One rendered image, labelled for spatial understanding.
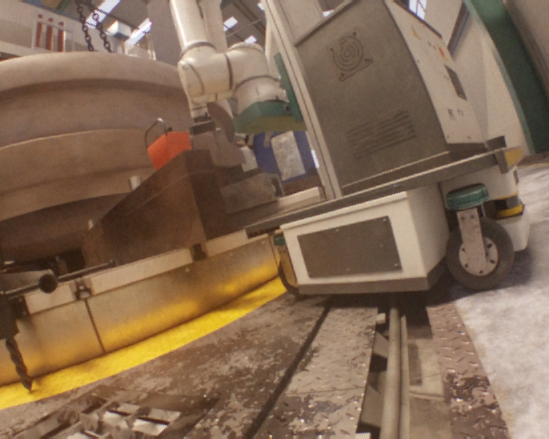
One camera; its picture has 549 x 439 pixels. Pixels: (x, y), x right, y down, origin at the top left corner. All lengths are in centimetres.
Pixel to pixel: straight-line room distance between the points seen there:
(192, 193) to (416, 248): 85
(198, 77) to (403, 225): 83
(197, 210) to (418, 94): 88
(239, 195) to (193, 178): 118
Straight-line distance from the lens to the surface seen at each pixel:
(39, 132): 212
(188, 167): 125
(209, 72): 116
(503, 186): 88
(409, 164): 79
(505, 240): 77
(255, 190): 234
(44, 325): 130
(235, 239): 155
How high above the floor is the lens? 31
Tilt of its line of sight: level
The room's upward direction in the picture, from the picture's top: 16 degrees counter-clockwise
